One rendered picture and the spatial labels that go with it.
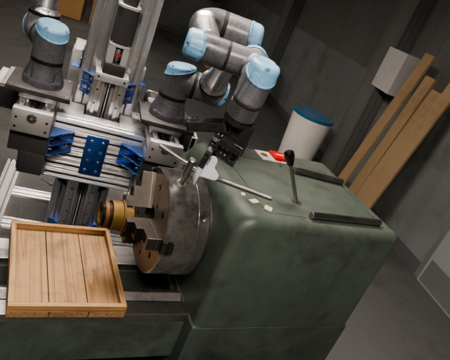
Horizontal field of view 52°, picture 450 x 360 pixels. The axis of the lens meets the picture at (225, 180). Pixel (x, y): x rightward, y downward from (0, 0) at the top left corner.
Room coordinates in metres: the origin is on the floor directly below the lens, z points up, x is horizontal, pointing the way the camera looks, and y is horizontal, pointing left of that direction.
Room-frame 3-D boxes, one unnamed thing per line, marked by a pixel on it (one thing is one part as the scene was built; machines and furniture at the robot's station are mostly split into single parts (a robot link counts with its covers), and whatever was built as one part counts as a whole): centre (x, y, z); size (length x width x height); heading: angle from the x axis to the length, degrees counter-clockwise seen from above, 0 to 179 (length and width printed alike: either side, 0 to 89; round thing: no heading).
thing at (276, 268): (1.41, -0.21, 1.06); 0.59 x 0.48 x 0.39; 120
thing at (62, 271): (1.06, 0.34, 0.88); 0.36 x 0.30 x 0.04; 30
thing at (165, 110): (1.83, 0.33, 1.21); 0.15 x 0.15 x 0.10
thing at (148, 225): (1.07, 0.14, 1.09); 0.12 x 0.11 x 0.05; 31
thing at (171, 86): (1.84, 0.33, 1.33); 0.13 x 0.12 x 0.14; 103
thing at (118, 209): (1.11, 0.25, 1.08); 0.09 x 0.09 x 0.09; 30
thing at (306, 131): (5.47, -0.69, 0.31); 0.52 x 0.51 x 0.63; 112
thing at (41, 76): (1.65, 0.79, 1.21); 0.15 x 0.15 x 0.10
